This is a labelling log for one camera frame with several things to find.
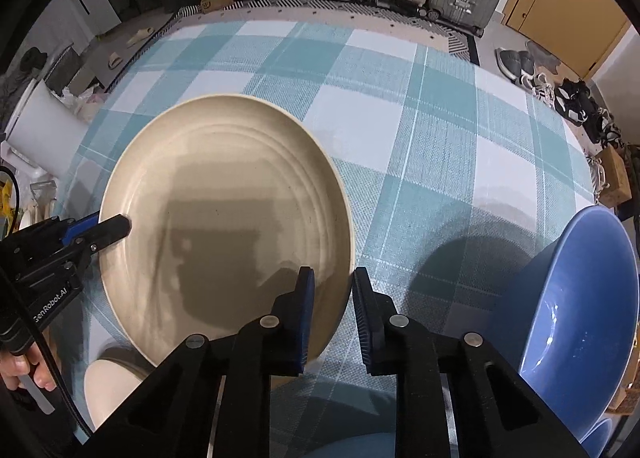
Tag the blue bowl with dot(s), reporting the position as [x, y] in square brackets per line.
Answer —
[567, 320]
[603, 434]

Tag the white electric kettle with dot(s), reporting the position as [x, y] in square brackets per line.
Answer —
[42, 135]

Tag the teal plaid tablecloth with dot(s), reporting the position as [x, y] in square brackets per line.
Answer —
[456, 177]

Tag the large cream plate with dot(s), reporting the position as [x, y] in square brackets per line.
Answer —
[228, 196]

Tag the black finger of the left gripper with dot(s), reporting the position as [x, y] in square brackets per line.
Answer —
[107, 232]

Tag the person's left hand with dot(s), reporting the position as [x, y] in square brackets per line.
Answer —
[32, 363]

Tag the brown cardboard box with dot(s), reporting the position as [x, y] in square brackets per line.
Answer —
[617, 188]

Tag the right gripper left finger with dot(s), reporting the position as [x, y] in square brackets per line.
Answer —
[277, 343]

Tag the orange wooden door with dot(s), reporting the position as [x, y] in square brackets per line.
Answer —
[580, 33]

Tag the small cardboard box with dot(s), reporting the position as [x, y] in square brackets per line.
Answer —
[208, 6]

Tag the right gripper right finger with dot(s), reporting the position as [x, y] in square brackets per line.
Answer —
[390, 343]

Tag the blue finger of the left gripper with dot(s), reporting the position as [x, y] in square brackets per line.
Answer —
[76, 227]

